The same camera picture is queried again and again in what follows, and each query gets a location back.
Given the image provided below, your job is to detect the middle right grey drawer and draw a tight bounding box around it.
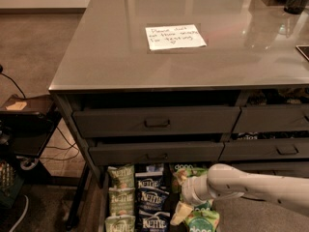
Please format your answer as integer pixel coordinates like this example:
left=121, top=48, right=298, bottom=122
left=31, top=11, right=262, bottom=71
left=219, top=138, right=309, bottom=161

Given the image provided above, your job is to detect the green Dang bag back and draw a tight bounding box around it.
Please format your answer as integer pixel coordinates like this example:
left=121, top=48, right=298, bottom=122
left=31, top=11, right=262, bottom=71
left=170, top=163, right=208, bottom=193

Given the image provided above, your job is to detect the white cable on floor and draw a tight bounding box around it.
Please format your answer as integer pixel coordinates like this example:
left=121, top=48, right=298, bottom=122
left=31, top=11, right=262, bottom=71
left=8, top=194, right=30, bottom=232

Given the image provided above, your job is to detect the green Kettle chip bag middle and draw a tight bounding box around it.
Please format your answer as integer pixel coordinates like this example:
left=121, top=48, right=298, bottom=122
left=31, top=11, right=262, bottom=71
left=108, top=188, right=135, bottom=216

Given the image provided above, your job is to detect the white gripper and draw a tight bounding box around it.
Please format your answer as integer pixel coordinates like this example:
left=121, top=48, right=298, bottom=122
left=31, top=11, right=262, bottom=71
left=170, top=175, right=215, bottom=226

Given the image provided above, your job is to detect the green Kettle chip bag front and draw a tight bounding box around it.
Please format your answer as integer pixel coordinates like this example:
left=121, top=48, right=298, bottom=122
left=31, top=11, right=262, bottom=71
left=105, top=215, right=135, bottom=232

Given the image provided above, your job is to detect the middle left grey drawer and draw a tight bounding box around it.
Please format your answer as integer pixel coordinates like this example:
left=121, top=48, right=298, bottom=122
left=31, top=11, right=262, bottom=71
left=89, top=141, right=224, bottom=165

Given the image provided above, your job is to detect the grey metal drawer cabinet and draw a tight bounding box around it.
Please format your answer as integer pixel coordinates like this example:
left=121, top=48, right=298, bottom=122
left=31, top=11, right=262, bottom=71
left=49, top=0, right=309, bottom=178

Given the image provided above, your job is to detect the green Dang bag front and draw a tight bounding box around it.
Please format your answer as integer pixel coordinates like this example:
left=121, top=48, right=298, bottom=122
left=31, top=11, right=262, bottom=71
left=184, top=210, right=220, bottom=232

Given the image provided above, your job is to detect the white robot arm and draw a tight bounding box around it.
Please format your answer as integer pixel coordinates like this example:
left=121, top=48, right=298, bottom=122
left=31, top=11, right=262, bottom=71
left=170, top=163, right=309, bottom=226

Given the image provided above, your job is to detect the grey drawer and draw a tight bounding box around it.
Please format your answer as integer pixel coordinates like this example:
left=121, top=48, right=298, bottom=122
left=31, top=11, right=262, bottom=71
left=89, top=141, right=224, bottom=165
left=219, top=138, right=309, bottom=161
left=72, top=106, right=240, bottom=138
left=234, top=104, right=309, bottom=133
left=225, top=160, right=309, bottom=179

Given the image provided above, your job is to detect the blue Kettle chip bag front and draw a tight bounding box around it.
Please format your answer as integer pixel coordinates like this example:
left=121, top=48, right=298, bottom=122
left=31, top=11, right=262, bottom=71
left=138, top=211, right=170, bottom=232

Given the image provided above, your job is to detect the bottom right grey drawer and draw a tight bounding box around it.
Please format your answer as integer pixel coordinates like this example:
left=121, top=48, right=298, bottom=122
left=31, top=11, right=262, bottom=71
left=225, top=160, right=309, bottom=179

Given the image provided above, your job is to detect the white handwritten paper note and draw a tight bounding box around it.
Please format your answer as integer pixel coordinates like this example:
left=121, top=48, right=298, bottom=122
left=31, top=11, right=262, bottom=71
left=145, top=24, right=207, bottom=50

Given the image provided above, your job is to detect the blue kettle chip bag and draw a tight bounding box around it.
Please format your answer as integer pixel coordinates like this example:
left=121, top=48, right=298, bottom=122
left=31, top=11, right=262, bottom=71
left=138, top=187, right=169, bottom=213
left=138, top=211, right=170, bottom=232
left=135, top=164, right=164, bottom=189

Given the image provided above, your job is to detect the green kettle chip bag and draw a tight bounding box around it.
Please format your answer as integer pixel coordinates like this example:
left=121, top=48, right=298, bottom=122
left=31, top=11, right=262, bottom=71
left=108, top=188, right=135, bottom=216
left=105, top=215, right=135, bottom=232
left=107, top=164, right=134, bottom=189

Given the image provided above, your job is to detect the open bottom left drawer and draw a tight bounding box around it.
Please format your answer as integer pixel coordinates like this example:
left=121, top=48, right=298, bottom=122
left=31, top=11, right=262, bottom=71
left=98, top=163, right=223, bottom=232

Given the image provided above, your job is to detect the top left grey drawer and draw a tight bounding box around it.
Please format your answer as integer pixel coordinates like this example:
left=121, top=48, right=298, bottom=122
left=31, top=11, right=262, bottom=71
left=72, top=106, right=240, bottom=138

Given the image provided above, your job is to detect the top right grey drawer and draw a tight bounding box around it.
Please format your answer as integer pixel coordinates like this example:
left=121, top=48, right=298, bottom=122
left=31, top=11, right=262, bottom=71
left=234, top=104, right=309, bottom=133

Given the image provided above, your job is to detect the green Kettle chip bag back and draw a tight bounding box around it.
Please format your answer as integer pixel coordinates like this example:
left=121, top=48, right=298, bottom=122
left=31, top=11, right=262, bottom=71
left=107, top=164, right=134, bottom=189

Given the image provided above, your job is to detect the black side cart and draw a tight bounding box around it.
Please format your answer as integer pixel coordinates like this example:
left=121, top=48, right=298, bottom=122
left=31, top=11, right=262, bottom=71
left=0, top=94, right=62, bottom=186

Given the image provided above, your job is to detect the blue Kettle chip bag back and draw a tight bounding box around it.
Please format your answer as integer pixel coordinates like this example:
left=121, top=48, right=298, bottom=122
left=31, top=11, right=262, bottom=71
left=135, top=164, right=164, bottom=189

